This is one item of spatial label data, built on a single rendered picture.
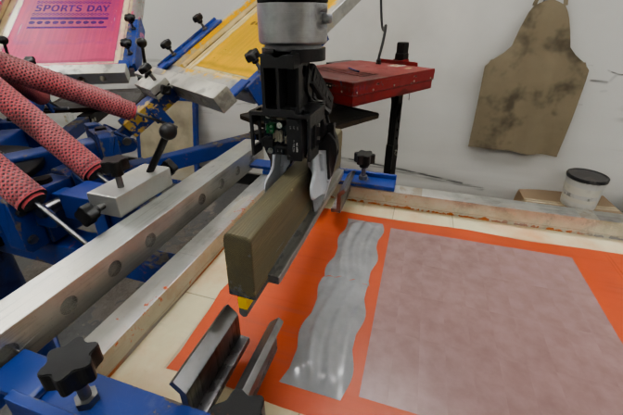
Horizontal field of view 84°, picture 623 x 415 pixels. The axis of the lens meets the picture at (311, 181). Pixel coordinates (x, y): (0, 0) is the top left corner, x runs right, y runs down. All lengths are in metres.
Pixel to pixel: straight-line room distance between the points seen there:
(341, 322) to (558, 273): 0.36
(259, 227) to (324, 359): 0.19
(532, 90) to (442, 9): 0.71
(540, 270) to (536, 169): 2.04
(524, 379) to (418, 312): 0.13
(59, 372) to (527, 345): 0.49
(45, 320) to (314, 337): 0.30
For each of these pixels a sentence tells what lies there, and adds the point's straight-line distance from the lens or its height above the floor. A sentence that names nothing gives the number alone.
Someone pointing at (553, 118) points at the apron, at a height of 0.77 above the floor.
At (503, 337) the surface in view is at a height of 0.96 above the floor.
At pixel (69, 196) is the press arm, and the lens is 0.73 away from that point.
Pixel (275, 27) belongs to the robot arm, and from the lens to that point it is 0.38.
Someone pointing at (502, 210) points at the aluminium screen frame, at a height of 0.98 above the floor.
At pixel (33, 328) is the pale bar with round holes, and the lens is 0.50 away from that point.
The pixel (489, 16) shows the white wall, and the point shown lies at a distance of 2.43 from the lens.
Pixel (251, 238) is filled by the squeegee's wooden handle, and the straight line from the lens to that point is 0.32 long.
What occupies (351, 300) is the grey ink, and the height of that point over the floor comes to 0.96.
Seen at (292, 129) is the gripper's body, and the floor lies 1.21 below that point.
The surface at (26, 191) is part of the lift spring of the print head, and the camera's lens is 0.72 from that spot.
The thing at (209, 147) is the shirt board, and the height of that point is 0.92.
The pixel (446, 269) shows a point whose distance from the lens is 0.61.
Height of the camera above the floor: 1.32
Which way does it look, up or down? 26 degrees down
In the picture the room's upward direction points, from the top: straight up
